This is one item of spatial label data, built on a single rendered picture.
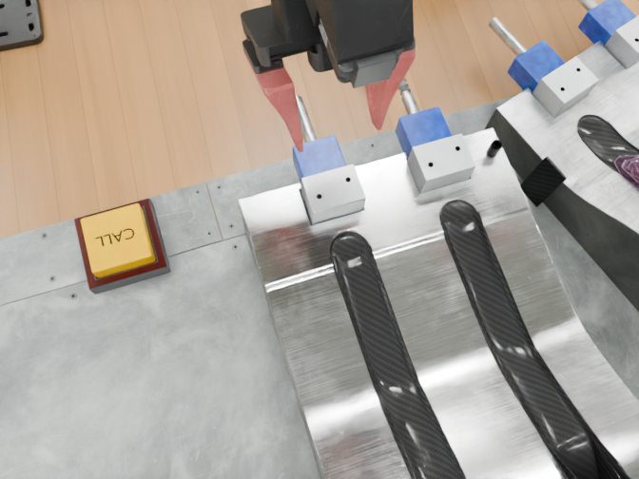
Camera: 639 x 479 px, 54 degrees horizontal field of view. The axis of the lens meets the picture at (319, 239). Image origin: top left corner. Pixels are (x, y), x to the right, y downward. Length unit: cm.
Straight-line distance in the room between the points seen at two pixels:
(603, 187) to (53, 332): 57
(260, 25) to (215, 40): 36
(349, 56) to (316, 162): 26
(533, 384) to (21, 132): 59
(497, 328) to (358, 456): 17
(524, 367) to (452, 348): 6
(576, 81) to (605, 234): 16
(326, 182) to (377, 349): 16
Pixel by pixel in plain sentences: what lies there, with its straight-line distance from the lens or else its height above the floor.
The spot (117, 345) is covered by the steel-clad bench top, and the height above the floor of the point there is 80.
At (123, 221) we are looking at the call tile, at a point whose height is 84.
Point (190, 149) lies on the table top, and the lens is 72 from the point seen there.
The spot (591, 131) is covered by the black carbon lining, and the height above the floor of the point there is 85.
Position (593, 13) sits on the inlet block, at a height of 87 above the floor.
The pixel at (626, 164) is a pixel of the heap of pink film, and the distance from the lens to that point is 71.
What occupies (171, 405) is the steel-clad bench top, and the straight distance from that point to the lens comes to 65.
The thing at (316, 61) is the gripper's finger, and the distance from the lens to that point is 42.
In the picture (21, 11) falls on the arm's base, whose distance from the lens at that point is 86.
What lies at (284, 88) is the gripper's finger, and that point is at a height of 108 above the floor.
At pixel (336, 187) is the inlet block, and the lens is 57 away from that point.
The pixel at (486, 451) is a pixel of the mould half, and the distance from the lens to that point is 54.
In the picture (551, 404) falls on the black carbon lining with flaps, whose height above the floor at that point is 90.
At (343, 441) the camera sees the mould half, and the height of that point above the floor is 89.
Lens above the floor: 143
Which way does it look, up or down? 71 degrees down
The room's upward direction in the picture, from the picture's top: 6 degrees clockwise
